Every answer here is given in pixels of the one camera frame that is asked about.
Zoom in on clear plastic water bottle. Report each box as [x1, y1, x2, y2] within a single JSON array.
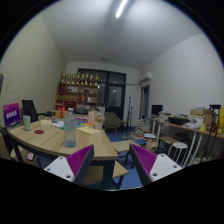
[[63, 107, 78, 148]]

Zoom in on white printed booklet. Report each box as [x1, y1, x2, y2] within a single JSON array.
[[50, 121, 65, 130]]

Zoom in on black office chair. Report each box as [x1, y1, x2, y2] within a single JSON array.
[[21, 99, 49, 124]]

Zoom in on yellow gift box red ribbon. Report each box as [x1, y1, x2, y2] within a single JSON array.
[[54, 107, 69, 120]]

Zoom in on pale green ribbed cup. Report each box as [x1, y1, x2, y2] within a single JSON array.
[[22, 114, 32, 132]]

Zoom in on cardboard box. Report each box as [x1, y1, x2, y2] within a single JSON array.
[[189, 107, 214, 118]]

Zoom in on stack of books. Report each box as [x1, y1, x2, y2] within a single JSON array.
[[134, 118, 153, 141]]

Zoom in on white round stool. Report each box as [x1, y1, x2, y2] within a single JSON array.
[[167, 141, 189, 164]]

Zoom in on black framed glass door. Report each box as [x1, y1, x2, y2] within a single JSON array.
[[77, 68, 127, 121]]

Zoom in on black computer monitor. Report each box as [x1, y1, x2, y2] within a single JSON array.
[[150, 104, 164, 117]]

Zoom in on black tripod stand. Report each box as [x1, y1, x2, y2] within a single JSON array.
[[126, 96, 134, 134]]

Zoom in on long wooden side desk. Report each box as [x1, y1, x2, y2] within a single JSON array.
[[146, 114, 224, 166]]

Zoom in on small wooden stool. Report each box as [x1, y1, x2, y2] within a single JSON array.
[[158, 135, 179, 154]]

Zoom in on white wall air conditioner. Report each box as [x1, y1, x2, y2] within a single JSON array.
[[138, 71, 153, 84]]

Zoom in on upright orange box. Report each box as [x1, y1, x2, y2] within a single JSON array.
[[87, 110, 97, 124]]

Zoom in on grey-green armchair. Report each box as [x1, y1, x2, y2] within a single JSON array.
[[103, 111, 124, 135]]

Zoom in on ceiling tube light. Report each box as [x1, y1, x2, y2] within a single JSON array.
[[115, 0, 129, 19]]

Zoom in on wooden bench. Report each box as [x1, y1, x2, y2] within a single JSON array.
[[83, 160, 130, 188]]

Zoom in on pale yellow book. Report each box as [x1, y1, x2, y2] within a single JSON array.
[[76, 125, 101, 136]]

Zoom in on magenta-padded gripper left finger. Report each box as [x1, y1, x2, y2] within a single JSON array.
[[43, 143, 95, 187]]

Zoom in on purple sign board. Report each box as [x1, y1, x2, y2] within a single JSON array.
[[2, 102, 22, 129]]

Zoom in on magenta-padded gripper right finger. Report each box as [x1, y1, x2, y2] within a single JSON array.
[[128, 143, 184, 187]]

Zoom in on cream book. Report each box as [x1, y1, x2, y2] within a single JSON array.
[[39, 119, 53, 127]]

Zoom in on pink flowers in white pot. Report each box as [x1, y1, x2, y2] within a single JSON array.
[[94, 112, 106, 130]]

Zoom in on wooden shelf unit with trophies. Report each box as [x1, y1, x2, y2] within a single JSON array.
[[54, 71, 100, 111]]

